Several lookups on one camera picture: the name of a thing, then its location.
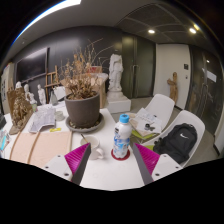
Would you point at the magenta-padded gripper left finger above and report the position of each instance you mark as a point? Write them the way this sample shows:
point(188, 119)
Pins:
point(76, 159)

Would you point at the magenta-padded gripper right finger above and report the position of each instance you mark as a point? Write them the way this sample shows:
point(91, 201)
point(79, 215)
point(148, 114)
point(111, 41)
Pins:
point(149, 160)

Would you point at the blue-capped plastic water bottle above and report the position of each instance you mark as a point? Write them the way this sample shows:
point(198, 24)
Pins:
point(122, 136)

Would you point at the green chair seat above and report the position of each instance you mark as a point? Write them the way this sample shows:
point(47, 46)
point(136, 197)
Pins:
point(149, 147)

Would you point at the white ceramic mug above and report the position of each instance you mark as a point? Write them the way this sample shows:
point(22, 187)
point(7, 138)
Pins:
point(95, 146)

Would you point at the thin stirring stick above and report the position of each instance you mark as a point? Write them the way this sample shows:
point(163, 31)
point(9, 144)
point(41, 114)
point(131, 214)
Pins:
point(84, 137)

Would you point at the green folder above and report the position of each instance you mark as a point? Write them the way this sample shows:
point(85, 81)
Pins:
point(137, 134)

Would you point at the light wooden drawing board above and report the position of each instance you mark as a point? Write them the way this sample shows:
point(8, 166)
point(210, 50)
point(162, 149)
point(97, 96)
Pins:
point(50, 145)

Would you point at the black backpack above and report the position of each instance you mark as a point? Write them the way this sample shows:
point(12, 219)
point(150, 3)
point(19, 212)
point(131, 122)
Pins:
point(176, 141)

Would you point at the small yellow strip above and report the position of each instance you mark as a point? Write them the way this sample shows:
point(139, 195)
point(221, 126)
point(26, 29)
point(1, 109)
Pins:
point(55, 129)

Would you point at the stack of papers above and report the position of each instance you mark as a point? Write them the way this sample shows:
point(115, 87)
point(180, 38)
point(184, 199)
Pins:
point(146, 120)

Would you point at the grey round pot saucer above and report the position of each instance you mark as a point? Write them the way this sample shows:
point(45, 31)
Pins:
point(100, 125)

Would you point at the grey pot with dried plant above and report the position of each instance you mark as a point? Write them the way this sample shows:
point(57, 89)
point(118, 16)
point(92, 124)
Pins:
point(82, 110)

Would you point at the crumpled clear plastic bag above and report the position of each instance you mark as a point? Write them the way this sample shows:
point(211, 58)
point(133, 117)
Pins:
point(42, 119)

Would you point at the white shell chair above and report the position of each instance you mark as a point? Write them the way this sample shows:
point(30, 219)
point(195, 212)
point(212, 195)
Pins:
point(191, 118)
point(163, 104)

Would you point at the clear spray bottle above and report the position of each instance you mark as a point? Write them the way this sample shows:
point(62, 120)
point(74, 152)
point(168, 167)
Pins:
point(54, 99)

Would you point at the white statue plinth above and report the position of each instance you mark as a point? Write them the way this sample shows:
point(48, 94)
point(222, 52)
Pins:
point(118, 103)

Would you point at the brown cardboard box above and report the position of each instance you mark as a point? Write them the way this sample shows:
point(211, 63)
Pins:
point(103, 91)

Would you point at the white standing figurine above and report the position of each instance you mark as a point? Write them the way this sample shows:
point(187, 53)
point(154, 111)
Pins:
point(41, 95)

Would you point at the teal plastic package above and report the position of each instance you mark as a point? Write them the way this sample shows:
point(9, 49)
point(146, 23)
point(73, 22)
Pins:
point(4, 140)

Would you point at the wooden standing figure sculpture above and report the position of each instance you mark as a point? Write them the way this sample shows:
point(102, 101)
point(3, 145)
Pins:
point(172, 87)

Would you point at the white bust figurine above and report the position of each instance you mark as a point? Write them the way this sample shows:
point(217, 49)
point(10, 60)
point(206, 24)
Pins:
point(18, 85)
point(28, 93)

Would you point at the wooden easel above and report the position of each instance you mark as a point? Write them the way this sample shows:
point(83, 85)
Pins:
point(50, 81)

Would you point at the small red-brown box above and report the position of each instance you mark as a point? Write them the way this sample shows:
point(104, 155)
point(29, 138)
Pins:
point(95, 69)

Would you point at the tall white plaster statue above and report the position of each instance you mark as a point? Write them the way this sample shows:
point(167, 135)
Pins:
point(115, 71)

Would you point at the white cabinet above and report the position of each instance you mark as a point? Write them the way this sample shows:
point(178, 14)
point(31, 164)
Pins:
point(6, 86)

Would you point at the white paper door notice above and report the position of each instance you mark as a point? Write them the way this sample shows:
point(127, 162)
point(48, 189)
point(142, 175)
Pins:
point(209, 75)

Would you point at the round ceiling spotlight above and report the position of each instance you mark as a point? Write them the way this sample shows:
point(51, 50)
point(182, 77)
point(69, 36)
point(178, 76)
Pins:
point(151, 31)
point(192, 30)

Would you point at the long ceiling light panel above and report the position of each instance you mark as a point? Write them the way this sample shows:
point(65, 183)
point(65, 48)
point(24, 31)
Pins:
point(50, 9)

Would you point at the black wall screen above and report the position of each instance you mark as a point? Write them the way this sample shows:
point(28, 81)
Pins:
point(31, 65)

